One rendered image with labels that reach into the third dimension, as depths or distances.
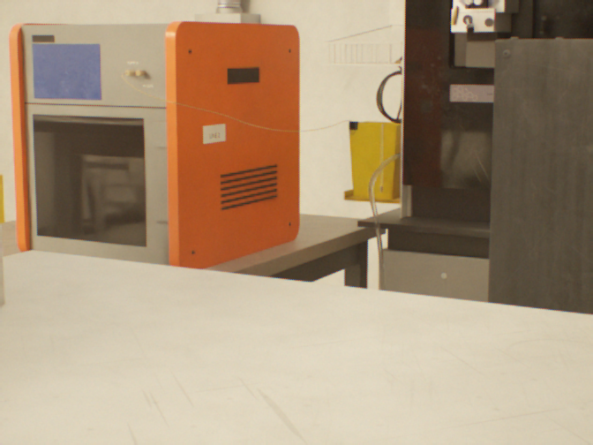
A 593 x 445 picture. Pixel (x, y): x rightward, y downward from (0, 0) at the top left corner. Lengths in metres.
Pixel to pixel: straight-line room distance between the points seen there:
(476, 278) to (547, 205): 0.98
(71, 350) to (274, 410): 0.18
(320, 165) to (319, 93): 0.24
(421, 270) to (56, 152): 0.76
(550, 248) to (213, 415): 0.69
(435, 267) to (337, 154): 1.47
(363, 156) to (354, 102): 1.25
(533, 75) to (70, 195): 1.02
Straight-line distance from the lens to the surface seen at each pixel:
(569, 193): 1.19
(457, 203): 2.27
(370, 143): 2.33
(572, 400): 0.63
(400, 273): 2.23
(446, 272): 2.19
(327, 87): 3.62
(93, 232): 1.95
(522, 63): 1.21
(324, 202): 3.66
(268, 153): 2.07
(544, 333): 0.76
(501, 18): 2.13
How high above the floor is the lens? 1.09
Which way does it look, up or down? 9 degrees down
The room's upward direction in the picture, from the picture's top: straight up
